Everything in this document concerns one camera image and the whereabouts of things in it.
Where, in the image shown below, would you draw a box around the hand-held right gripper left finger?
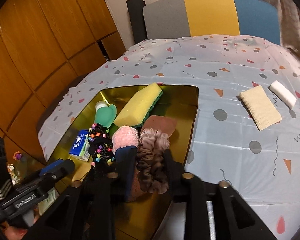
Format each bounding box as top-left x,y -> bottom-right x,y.
22,146 -> 140,240

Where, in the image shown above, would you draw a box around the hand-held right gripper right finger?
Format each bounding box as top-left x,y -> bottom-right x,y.
164,149 -> 278,240

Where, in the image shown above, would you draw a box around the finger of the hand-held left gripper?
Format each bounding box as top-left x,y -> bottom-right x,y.
39,159 -> 75,180

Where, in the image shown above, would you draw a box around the brown scrunchie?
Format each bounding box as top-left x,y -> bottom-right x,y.
136,128 -> 171,195

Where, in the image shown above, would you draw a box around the blue tissue packet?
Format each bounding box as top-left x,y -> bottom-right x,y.
69,129 -> 92,162

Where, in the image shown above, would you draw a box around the pink fluffy puff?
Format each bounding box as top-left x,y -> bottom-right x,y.
112,125 -> 138,153

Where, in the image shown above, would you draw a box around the black beaded hair ties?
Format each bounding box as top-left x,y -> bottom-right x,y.
86,123 -> 116,167

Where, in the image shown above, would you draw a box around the brown powder puff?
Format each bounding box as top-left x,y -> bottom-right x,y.
140,115 -> 178,138

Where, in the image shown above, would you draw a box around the green squeeze bottle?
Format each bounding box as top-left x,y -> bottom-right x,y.
94,101 -> 117,128

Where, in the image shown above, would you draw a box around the gold metal tray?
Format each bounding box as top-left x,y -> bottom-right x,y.
46,85 -> 199,240

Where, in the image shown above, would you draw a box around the yellow green sponge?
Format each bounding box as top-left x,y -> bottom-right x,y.
113,82 -> 163,128

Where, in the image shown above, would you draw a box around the person's left hand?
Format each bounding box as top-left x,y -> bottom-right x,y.
2,224 -> 29,240

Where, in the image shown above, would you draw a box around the white green packet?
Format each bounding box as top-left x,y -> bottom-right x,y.
37,190 -> 57,216

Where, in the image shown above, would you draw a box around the crumpled foil wrapper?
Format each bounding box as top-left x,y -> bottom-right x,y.
7,164 -> 22,184

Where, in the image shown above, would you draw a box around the printed white tablecloth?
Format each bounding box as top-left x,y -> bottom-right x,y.
37,34 -> 300,240

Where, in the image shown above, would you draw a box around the cream folded cloth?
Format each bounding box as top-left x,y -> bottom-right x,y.
239,85 -> 282,131

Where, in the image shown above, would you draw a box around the wooden wardrobe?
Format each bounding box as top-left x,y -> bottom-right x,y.
0,0 -> 127,160

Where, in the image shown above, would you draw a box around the black rolled mat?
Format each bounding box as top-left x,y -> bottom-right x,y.
126,0 -> 147,46

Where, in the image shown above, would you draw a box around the grey yellow blue chair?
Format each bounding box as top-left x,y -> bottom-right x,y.
142,0 -> 281,46

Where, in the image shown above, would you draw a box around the beige patterned curtain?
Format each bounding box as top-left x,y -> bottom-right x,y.
202,0 -> 300,70

